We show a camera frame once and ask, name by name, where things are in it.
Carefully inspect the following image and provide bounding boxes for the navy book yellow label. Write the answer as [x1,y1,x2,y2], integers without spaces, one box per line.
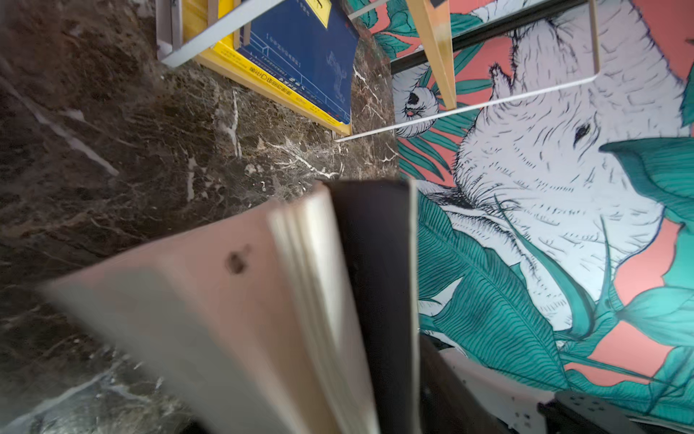
[239,0,359,125]

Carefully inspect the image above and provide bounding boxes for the right black frame post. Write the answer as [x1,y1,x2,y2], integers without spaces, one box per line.
[390,1,583,88]

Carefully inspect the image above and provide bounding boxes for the illustrated magazine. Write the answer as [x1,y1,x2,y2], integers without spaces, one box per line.
[43,180,419,433]

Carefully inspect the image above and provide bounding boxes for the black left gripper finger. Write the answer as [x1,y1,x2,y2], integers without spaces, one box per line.
[419,334,510,434]

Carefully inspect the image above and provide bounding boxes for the yellow book on shelf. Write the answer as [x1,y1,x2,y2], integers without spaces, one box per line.
[182,1,352,136]

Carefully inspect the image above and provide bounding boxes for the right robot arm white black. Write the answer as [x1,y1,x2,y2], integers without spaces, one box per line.
[439,348,693,433]

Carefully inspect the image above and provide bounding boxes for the wooden white-framed book shelf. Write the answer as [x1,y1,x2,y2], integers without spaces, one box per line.
[154,0,602,143]

